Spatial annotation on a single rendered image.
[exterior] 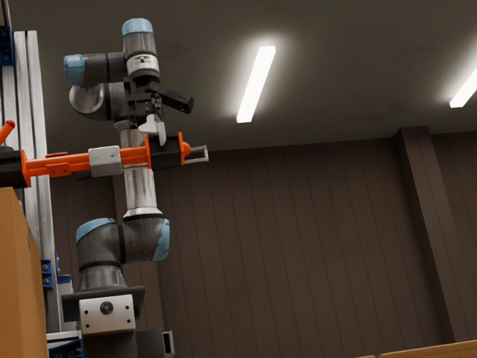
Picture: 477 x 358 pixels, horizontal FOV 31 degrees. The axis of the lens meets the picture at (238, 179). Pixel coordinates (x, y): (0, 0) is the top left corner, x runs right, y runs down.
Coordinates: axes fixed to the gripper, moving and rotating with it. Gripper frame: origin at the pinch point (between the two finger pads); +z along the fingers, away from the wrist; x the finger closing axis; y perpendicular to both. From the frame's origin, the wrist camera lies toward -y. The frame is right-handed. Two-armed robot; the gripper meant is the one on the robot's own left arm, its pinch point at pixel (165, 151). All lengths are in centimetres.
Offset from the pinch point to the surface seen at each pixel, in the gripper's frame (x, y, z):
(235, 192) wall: -601, -94, -239
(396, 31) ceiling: -408, -224, -281
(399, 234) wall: -617, -251, -177
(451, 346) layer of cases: 78, -26, 68
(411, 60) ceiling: -459, -250, -281
